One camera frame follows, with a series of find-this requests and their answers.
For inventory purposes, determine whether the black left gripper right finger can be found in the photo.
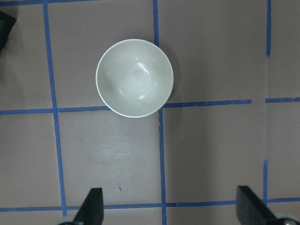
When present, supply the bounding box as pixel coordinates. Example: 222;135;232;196
236;186;280;225

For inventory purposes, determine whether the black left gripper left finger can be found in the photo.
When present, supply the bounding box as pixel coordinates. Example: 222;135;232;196
72;187;104;225

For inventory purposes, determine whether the white ceramic bowl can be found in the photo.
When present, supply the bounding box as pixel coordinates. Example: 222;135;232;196
95;39;174;118

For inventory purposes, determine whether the black dish rack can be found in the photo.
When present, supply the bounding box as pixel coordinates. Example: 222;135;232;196
0;11;17;51

